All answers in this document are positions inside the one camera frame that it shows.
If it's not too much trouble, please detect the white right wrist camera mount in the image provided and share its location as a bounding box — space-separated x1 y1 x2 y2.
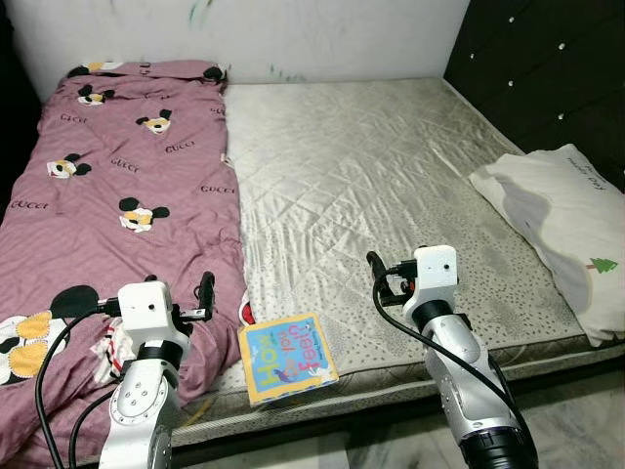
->
402 245 458 309

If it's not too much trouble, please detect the white pillow green tree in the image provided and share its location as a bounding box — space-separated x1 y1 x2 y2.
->
469 145 625 348

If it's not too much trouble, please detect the white red-print cloth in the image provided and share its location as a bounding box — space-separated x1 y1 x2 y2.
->
93 327 133 377

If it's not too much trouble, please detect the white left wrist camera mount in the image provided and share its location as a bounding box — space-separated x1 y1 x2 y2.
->
117 280 187 353

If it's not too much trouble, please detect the grey quilted mattress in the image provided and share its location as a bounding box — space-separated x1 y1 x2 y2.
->
176 76 625 450

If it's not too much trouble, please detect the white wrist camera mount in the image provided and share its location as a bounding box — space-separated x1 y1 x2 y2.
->
402 245 458 309
117 280 187 353

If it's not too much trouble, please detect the colourful children's book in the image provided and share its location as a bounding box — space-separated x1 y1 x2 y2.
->
237 313 340 407

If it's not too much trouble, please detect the pink Mickey Mouse blanket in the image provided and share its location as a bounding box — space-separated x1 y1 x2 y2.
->
0 59 250 465

